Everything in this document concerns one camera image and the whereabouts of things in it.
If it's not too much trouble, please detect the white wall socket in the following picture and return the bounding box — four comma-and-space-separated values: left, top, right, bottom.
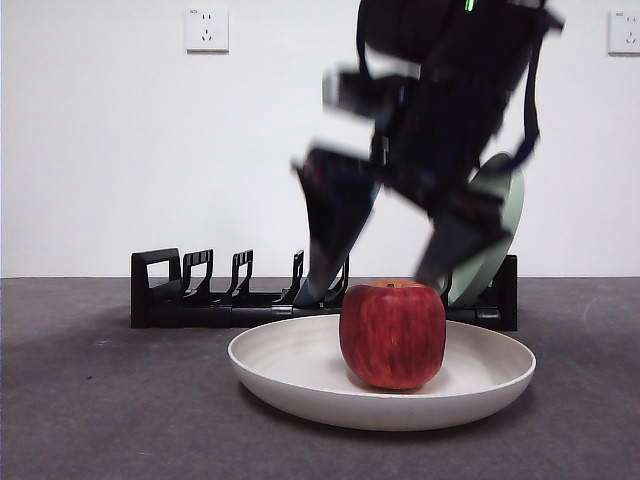
607, 9, 640, 56
185, 6, 230, 54

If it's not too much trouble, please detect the green plate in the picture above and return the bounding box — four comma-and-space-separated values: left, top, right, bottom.
446, 152, 526, 308

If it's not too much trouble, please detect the red apple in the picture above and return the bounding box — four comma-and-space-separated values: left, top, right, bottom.
338, 279, 447, 391

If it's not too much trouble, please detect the black cable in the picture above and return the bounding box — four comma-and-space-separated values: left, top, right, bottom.
355, 0, 375, 79
503, 19, 544, 174

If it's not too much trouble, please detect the cream yellow plate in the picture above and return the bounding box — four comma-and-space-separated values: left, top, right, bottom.
227, 313, 537, 432

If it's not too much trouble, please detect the black plate rack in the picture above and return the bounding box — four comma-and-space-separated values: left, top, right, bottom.
130, 248, 519, 332

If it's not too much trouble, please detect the blue plate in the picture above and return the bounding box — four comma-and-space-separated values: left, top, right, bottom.
292, 182, 382, 307

